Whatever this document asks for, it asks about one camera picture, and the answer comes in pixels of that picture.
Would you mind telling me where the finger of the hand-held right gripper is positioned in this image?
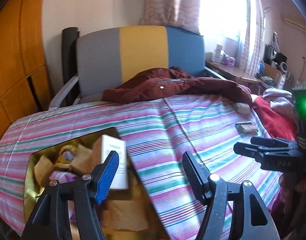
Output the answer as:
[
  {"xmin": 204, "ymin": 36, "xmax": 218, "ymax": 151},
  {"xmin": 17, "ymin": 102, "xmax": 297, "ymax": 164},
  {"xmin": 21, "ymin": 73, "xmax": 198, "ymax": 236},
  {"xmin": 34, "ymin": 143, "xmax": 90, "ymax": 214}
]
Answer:
[
  {"xmin": 250, "ymin": 136, "xmax": 299, "ymax": 149},
  {"xmin": 233, "ymin": 142, "xmax": 299, "ymax": 172}
]

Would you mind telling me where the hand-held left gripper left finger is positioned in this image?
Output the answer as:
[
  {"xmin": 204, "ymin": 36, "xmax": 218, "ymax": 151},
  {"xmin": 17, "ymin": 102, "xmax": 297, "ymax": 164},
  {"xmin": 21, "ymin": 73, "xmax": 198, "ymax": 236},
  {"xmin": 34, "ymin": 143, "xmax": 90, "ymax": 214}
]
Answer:
[{"xmin": 22, "ymin": 151, "xmax": 120, "ymax": 240}]

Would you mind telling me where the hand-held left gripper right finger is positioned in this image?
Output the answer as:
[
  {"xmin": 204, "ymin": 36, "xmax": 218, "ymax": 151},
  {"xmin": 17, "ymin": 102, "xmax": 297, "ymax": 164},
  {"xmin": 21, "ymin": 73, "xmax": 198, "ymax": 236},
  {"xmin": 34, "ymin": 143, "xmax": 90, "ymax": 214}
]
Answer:
[{"xmin": 182, "ymin": 151, "xmax": 281, "ymax": 240}]

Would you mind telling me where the yellow sponge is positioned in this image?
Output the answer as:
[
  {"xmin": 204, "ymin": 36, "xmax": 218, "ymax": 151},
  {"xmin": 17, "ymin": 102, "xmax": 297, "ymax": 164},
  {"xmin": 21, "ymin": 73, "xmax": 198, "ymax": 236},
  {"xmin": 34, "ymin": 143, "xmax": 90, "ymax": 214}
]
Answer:
[
  {"xmin": 103, "ymin": 197, "xmax": 153, "ymax": 230},
  {"xmin": 34, "ymin": 155, "xmax": 56, "ymax": 188},
  {"xmin": 73, "ymin": 140, "xmax": 103, "ymax": 178}
]

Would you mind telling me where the white box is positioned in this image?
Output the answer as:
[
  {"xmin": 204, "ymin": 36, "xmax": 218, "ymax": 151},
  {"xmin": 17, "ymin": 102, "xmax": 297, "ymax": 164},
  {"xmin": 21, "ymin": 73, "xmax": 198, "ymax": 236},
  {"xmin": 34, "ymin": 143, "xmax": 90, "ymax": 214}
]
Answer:
[{"xmin": 101, "ymin": 134, "xmax": 130, "ymax": 190}]

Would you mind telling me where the gold tin box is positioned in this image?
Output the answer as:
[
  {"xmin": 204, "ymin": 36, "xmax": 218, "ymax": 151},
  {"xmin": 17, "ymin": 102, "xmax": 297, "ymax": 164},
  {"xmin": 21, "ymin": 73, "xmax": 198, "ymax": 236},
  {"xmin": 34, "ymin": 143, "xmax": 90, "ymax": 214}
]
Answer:
[{"xmin": 23, "ymin": 127, "xmax": 168, "ymax": 240}]

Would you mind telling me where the purple cloth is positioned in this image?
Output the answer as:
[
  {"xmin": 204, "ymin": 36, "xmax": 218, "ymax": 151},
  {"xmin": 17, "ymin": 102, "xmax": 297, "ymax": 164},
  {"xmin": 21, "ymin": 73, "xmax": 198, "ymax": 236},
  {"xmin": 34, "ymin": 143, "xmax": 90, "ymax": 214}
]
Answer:
[{"xmin": 49, "ymin": 171, "xmax": 77, "ymax": 183}]

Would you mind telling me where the yellow plush toy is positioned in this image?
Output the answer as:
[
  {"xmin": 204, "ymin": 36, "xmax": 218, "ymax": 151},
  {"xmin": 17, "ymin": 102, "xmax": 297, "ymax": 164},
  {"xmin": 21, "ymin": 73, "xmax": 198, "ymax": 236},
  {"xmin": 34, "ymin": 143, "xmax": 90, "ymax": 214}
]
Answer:
[{"xmin": 54, "ymin": 144, "xmax": 80, "ymax": 169}]

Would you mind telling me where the person's right hand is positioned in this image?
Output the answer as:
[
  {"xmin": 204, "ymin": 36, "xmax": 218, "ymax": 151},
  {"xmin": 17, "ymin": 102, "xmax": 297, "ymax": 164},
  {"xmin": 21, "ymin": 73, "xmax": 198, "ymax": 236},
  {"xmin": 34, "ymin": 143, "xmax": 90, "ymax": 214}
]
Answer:
[{"xmin": 278, "ymin": 172, "xmax": 306, "ymax": 205}]

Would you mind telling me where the red cloth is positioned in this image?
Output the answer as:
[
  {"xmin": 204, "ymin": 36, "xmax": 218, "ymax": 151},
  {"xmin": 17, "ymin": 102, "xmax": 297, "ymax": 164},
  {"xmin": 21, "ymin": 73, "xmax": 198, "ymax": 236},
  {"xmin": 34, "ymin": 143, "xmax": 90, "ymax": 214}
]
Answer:
[{"xmin": 252, "ymin": 96, "xmax": 298, "ymax": 140}]

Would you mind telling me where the pink white striped cloth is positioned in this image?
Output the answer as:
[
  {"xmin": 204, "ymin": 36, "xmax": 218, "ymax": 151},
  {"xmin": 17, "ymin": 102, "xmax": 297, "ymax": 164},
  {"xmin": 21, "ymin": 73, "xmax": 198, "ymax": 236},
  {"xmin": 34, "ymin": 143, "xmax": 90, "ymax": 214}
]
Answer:
[{"xmin": 263, "ymin": 88, "xmax": 296, "ymax": 120}]

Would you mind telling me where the beige round object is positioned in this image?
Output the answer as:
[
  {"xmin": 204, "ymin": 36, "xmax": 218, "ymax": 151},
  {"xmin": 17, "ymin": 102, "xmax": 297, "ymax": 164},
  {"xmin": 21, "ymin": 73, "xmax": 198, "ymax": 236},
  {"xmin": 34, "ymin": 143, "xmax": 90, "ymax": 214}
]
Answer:
[{"xmin": 235, "ymin": 102, "xmax": 251, "ymax": 115}]

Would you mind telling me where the cardboard box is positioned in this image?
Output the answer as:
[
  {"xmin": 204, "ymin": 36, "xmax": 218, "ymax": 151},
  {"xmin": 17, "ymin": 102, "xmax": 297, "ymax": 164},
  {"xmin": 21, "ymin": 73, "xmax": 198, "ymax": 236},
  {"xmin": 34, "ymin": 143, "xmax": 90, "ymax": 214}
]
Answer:
[{"xmin": 256, "ymin": 62, "xmax": 283, "ymax": 88}]

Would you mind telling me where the striped blanket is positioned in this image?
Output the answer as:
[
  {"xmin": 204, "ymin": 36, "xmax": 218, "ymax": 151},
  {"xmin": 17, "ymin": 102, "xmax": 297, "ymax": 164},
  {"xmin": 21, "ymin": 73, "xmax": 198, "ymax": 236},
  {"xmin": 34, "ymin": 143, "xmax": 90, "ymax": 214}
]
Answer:
[{"xmin": 0, "ymin": 94, "xmax": 286, "ymax": 240}]

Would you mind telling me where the black stereo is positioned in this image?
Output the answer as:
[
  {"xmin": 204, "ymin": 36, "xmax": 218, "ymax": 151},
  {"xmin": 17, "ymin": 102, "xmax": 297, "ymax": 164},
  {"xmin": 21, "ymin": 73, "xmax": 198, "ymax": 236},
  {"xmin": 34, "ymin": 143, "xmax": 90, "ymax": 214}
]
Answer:
[{"xmin": 264, "ymin": 44, "xmax": 288, "ymax": 73}]

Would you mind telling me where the wooden desk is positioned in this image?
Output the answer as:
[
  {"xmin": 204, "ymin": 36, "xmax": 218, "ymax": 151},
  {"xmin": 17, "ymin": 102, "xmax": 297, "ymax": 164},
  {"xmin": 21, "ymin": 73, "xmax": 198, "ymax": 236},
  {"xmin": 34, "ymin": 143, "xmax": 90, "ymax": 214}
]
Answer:
[{"xmin": 205, "ymin": 60, "xmax": 261, "ymax": 85}]

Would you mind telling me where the purple carton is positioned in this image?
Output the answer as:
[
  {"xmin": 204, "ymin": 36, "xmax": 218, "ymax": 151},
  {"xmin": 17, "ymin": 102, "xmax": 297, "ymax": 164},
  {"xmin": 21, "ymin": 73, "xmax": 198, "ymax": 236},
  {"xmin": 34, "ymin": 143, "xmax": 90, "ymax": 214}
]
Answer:
[{"xmin": 223, "ymin": 55, "xmax": 236, "ymax": 67}]

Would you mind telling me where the maroon jacket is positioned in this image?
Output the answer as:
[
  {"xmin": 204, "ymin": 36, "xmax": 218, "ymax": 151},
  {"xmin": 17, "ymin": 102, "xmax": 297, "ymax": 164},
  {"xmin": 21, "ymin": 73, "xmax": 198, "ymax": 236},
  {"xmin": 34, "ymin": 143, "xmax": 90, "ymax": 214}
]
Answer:
[{"xmin": 102, "ymin": 67, "xmax": 253, "ymax": 105}]

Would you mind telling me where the striped pink curtain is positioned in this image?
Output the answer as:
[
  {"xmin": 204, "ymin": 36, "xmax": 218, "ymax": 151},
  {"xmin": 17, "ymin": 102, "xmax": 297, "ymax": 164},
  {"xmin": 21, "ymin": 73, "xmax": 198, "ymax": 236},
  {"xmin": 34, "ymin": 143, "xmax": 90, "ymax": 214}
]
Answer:
[{"xmin": 239, "ymin": 0, "xmax": 266, "ymax": 73}]

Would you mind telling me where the grey yellow blue armchair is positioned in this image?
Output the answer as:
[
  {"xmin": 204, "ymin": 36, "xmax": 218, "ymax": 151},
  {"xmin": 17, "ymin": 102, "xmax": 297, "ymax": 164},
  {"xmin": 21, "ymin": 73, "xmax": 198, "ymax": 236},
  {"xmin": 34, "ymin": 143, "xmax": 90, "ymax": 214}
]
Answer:
[{"xmin": 49, "ymin": 25, "xmax": 227, "ymax": 109}]

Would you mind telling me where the black rolled mat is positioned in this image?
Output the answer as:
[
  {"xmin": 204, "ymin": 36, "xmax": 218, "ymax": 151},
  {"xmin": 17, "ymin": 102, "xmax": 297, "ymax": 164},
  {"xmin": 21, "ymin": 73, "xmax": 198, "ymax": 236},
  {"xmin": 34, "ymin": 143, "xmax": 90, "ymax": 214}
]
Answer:
[{"xmin": 62, "ymin": 27, "xmax": 80, "ymax": 105}]

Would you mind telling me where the bright window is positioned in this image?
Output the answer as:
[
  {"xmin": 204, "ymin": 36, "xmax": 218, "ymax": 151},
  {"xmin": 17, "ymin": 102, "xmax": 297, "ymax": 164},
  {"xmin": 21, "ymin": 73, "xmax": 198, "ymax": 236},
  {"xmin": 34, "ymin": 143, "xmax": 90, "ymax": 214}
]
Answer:
[{"xmin": 200, "ymin": 0, "xmax": 246, "ymax": 43}]

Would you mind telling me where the wooden wardrobe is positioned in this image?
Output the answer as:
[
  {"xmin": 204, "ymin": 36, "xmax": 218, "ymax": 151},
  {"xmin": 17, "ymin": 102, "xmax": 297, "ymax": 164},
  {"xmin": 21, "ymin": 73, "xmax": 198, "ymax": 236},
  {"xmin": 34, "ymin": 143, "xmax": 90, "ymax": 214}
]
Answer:
[{"xmin": 0, "ymin": 0, "xmax": 52, "ymax": 150}]

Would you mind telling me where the pink patterned curtain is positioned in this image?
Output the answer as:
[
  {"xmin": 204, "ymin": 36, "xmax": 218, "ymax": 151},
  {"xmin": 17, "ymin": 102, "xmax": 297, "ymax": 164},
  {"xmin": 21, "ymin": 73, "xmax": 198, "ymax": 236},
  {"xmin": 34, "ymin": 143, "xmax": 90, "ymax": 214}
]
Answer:
[{"xmin": 139, "ymin": 0, "xmax": 202, "ymax": 34}]

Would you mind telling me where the wall air conditioner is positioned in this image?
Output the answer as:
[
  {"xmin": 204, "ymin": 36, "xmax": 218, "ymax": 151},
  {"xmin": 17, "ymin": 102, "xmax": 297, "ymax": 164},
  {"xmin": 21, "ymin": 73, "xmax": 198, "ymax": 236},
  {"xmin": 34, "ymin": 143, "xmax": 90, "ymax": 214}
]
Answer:
[{"xmin": 284, "ymin": 17, "xmax": 306, "ymax": 33}]

